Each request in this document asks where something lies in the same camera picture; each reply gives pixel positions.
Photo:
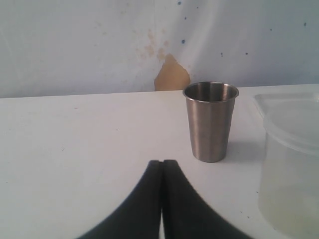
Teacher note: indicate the translucent plastic deli container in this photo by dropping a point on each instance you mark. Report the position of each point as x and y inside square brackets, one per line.
[289, 188]

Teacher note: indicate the stainless steel cup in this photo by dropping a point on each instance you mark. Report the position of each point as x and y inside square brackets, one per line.
[210, 108]

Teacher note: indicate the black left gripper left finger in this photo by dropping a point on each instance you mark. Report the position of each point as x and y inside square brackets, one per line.
[138, 216]

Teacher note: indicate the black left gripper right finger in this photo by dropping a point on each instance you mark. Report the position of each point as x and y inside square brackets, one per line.
[185, 214]

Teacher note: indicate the white rectangular tray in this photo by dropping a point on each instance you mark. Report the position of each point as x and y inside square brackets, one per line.
[264, 102]

